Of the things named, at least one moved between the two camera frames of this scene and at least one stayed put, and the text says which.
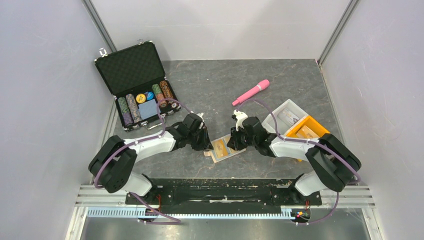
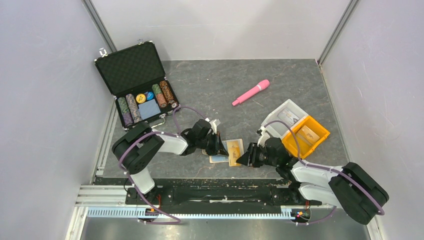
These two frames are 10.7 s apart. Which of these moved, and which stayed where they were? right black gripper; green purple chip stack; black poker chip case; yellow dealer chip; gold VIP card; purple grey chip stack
Moved: right black gripper; gold VIP card
Stayed: purple grey chip stack; black poker chip case; yellow dealer chip; green purple chip stack
